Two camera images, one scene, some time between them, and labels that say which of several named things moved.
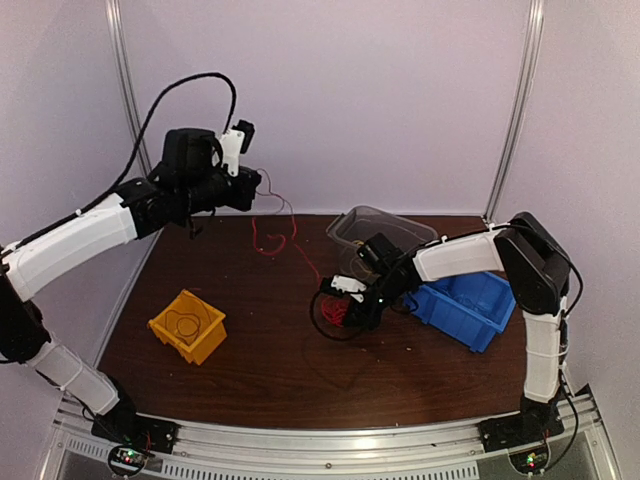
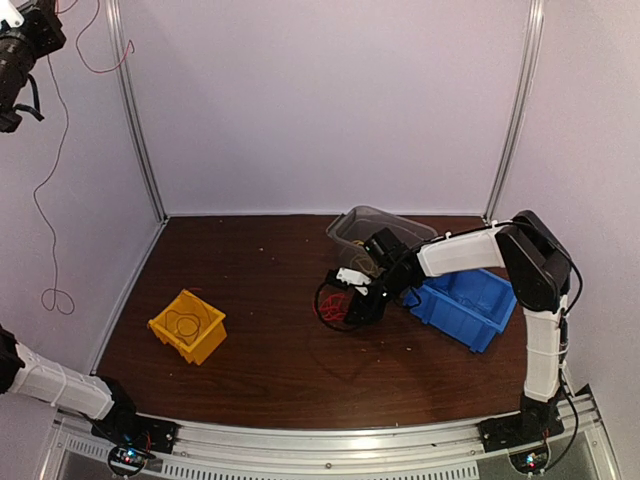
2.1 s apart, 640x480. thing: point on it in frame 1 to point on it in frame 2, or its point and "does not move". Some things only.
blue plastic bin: [471, 309] does not move
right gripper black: [363, 316] does not move
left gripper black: [249, 180] to [50, 33]
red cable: [284, 242] to [55, 299]
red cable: [334, 309] does not move
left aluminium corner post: [133, 106] does not move
